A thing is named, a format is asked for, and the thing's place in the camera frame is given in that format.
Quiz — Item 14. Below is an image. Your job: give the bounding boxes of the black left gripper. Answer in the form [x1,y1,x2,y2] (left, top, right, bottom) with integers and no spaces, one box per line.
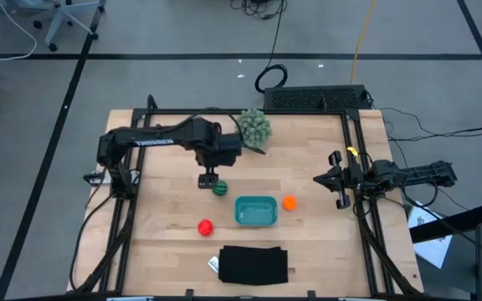
[194,150,238,190]

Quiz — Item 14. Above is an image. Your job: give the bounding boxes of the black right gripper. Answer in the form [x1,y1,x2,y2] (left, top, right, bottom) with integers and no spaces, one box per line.
[312,150,366,210]

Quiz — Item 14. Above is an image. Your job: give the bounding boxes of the red toy fruit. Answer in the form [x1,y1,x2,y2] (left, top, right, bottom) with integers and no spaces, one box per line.
[197,218,214,237]

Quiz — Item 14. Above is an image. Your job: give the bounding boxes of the teal plastic bin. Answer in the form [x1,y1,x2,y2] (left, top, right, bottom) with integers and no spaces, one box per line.
[234,195,279,227]

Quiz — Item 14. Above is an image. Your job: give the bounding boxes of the green succulent in white pot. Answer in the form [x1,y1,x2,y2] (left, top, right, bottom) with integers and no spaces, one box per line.
[235,107,274,150]

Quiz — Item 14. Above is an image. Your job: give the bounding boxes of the black perforated computer case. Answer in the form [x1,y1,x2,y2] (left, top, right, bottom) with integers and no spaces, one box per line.
[263,84,372,111]

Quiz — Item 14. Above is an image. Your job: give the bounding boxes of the black folded cloth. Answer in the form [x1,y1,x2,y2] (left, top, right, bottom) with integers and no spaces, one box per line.
[218,245,290,287]

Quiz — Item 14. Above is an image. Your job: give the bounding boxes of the white printed paper sheet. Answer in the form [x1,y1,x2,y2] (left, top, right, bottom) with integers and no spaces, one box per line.
[408,200,454,269]

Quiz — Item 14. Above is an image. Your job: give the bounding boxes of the black desk bar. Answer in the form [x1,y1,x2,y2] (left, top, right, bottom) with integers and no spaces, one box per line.
[410,202,482,244]

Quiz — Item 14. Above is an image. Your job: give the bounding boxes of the grey office chair base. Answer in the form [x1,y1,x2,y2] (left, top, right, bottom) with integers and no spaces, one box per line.
[0,0,107,52]

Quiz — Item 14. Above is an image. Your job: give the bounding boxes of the black metal table frame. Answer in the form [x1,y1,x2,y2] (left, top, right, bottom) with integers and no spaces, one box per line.
[67,94,424,298]

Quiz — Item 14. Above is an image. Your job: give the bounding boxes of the thin black cable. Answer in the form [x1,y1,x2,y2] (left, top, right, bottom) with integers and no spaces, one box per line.
[381,107,482,143]

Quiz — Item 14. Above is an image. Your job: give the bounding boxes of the black coiled cable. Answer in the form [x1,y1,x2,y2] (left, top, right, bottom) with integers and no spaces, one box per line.
[254,0,289,94]

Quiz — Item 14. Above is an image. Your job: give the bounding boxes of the yellow cable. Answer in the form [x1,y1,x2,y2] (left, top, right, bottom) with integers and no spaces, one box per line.
[349,0,377,84]

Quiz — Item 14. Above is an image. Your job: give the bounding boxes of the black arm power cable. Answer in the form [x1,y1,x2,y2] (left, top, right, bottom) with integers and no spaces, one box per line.
[69,194,115,292]

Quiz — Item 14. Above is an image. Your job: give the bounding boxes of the black cable bundle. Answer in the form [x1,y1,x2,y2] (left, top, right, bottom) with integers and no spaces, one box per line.
[228,0,288,20]

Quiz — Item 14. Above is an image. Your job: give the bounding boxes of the white cable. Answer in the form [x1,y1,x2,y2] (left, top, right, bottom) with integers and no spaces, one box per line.
[0,0,38,62]

